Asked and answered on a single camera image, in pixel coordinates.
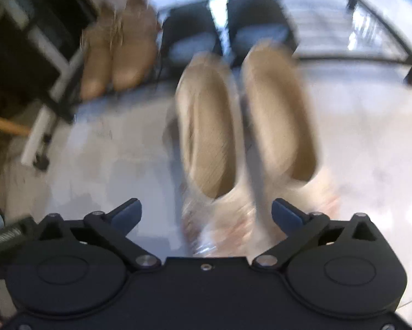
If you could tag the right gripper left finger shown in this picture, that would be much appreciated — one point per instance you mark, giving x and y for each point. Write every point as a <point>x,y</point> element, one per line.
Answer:
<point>110,230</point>

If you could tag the white pole with black foot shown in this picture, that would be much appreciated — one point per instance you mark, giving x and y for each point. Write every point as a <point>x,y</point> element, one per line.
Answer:
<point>35,149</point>

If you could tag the tan lace-up shoe right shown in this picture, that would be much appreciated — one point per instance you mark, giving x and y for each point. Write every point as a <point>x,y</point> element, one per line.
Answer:
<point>135,46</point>

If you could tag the white embroidered pearl shoe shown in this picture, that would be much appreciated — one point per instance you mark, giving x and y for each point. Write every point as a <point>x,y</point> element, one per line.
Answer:
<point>219,211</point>

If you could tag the black slide sandal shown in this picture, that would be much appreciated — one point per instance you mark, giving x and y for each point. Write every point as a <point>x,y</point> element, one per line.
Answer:
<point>250,21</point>
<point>188,30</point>

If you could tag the tan lace-up shoe left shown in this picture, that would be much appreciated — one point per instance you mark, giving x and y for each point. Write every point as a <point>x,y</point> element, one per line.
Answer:
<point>96,44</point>

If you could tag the wooden chair leg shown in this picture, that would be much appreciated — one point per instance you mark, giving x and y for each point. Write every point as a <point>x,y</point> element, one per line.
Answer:
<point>12,128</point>

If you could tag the black slide sandal left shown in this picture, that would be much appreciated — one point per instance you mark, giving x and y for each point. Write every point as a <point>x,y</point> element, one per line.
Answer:
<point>188,30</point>

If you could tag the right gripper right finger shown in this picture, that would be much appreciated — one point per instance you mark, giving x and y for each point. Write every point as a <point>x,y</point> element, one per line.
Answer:
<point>300,229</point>

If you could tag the black slide sandal right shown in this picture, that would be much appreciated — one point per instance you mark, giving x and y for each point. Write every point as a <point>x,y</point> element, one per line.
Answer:
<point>250,21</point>

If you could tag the tan lace-up shoe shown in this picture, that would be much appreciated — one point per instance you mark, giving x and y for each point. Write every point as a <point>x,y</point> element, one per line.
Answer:
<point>135,46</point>
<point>96,44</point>

